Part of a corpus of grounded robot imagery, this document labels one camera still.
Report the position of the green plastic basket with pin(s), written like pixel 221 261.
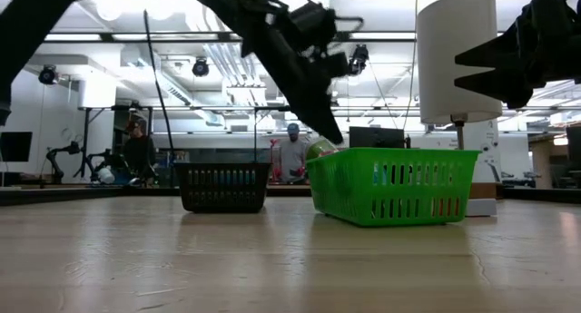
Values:
pixel 395 153

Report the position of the black monitor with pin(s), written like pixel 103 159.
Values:
pixel 16 146
pixel 377 137

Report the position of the black mounted camera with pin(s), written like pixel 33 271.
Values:
pixel 200 67
pixel 47 75

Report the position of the black plastic basket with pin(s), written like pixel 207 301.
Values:
pixel 222 166

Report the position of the black gantry frame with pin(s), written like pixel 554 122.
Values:
pixel 204 108

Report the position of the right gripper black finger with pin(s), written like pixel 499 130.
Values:
pixel 508 86
pixel 499 54

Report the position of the black white USB charger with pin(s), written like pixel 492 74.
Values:
pixel 320 149

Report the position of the person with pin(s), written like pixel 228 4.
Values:
pixel 292 156
pixel 138 152

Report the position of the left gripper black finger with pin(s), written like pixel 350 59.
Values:
pixel 299 95
pixel 324 100

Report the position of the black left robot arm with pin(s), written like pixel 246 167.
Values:
pixel 36 27

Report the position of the black hanging camera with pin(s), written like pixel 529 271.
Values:
pixel 358 59

